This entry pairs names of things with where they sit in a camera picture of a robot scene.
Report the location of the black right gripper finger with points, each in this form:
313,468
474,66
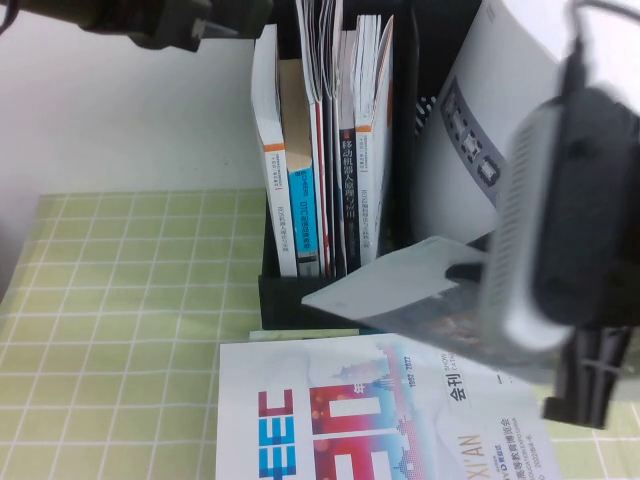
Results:
465,271

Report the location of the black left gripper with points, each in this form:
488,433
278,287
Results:
240,15

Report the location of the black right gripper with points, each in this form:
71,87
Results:
590,380

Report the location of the AgileX robotics brochure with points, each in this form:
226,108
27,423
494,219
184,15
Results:
400,280

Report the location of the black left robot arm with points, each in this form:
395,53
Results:
125,20

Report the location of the thick white orange-band book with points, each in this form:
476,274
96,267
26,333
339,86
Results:
272,100

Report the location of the white orange-band book curled cover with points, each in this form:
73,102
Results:
370,200

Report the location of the black spine robot book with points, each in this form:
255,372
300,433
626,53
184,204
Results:
348,200

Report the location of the blue spine book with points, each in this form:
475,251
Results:
302,210

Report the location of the black plastic book holder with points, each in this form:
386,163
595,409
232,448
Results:
285,300

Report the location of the grey brochure robot strip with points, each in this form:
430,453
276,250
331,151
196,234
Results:
465,175

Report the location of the dark thin magazine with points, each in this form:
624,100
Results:
339,225

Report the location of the thin magazines bundle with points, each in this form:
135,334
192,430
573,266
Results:
320,150

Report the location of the white show catalogue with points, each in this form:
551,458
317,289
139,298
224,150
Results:
325,425

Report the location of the green checkered tablecloth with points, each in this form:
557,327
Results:
125,300

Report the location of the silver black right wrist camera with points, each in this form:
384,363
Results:
530,225

